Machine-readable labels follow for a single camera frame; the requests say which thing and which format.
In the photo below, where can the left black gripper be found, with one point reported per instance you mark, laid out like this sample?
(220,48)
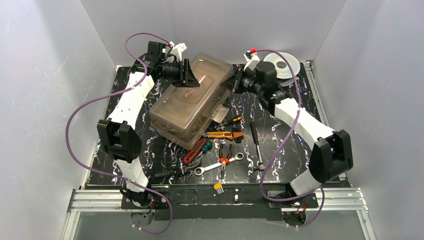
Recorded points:
(182,72)

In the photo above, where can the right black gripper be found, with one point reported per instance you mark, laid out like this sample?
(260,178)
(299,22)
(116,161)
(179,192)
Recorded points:
(239,80)

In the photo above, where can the beige plastic tool box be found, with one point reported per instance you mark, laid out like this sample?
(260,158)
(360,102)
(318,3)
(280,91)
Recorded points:
(182,114)

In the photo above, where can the orange handled pliers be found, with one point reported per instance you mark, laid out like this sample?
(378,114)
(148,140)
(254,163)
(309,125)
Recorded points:
(224,160)

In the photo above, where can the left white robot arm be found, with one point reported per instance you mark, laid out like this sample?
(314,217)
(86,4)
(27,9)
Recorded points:
(117,133)

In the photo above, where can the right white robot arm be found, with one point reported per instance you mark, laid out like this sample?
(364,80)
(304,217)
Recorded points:
(331,150)

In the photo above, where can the yellow black screwdriver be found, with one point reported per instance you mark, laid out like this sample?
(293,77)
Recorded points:
(231,121)

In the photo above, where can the yellow utility knife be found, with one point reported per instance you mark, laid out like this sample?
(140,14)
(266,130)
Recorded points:
(219,135)

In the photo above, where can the orange hex key set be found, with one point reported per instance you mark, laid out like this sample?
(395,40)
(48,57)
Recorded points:
(238,136)

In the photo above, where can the red utility knife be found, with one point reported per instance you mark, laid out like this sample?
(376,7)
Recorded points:
(192,154)

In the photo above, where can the green stubby screwdriver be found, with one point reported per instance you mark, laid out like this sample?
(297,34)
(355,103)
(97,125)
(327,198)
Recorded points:
(207,146)

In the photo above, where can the silver combination wrench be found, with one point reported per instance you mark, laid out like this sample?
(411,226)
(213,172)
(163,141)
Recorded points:
(200,170)

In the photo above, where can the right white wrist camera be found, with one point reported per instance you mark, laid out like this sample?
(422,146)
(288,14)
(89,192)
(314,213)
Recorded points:
(252,60)

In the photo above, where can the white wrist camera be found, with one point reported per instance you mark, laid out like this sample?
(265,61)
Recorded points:
(177,51)
(252,60)

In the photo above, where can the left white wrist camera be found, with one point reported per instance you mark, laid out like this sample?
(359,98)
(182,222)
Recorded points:
(177,51)

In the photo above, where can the black handled hammer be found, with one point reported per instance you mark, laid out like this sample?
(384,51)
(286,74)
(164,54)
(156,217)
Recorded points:
(260,166)

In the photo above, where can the black grey wire stripper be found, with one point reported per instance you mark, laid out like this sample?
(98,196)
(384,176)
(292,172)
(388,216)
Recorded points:
(178,169)

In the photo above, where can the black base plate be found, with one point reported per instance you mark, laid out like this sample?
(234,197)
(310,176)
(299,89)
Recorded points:
(239,201)

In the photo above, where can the aluminium frame rail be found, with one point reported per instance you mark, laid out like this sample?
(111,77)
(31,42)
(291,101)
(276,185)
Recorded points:
(102,193)

